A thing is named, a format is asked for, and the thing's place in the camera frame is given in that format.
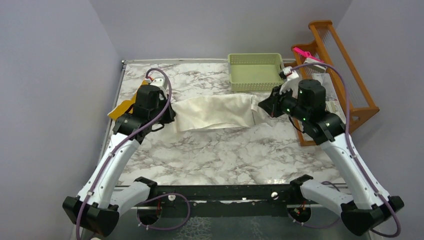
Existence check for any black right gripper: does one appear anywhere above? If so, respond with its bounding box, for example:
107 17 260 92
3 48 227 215
259 84 309 122

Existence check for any white towel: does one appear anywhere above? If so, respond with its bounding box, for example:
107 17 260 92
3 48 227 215
167 94 271 133

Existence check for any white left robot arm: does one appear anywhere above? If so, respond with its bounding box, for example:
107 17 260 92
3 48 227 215
62 83 176 240

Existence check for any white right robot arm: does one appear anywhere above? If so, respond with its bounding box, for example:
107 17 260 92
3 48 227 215
258 79 405 236

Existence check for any yellow bear towel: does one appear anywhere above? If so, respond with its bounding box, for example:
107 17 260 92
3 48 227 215
107 77 152 121

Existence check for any white green box upper shelf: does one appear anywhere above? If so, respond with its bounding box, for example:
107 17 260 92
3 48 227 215
326 100 344 115

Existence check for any clear plastic package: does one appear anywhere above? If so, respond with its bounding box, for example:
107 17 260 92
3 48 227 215
312 73 339 102

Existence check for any white grey box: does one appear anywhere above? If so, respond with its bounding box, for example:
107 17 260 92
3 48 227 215
303 57 327 74

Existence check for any pink clip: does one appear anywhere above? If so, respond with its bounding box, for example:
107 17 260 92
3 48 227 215
292 47 323 63

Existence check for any wooden rack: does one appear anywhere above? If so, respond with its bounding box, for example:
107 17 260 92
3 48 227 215
288 20 380 133

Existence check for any green plastic basket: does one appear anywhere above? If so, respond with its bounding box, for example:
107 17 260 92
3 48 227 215
227 53 284 93

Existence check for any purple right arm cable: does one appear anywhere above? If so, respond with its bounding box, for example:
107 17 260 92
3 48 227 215
281 62 402 239

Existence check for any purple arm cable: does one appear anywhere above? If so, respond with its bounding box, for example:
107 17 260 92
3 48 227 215
281 62 402 239
75 68 192 240

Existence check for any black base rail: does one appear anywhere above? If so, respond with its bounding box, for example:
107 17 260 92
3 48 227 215
136 184 306 218

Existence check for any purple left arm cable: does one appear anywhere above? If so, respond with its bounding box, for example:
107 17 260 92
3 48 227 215
75 68 192 240

